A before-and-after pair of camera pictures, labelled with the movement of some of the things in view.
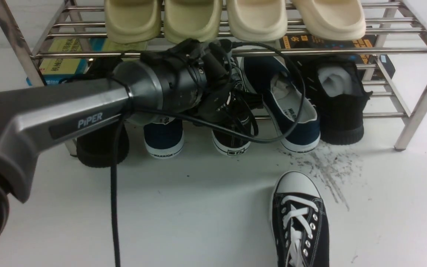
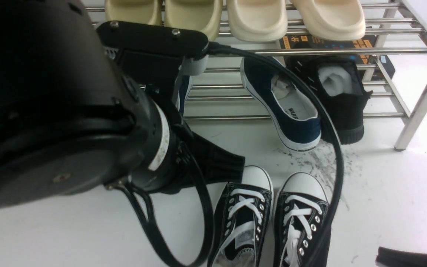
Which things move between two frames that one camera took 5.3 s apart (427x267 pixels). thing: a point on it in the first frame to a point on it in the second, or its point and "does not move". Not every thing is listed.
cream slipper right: (332, 20) does not move
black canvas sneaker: (237, 141) to (244, 213)
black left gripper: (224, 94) to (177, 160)
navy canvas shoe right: (293, 113) does not move
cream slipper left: (258, 20) does not move
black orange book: (366, 41) does not move
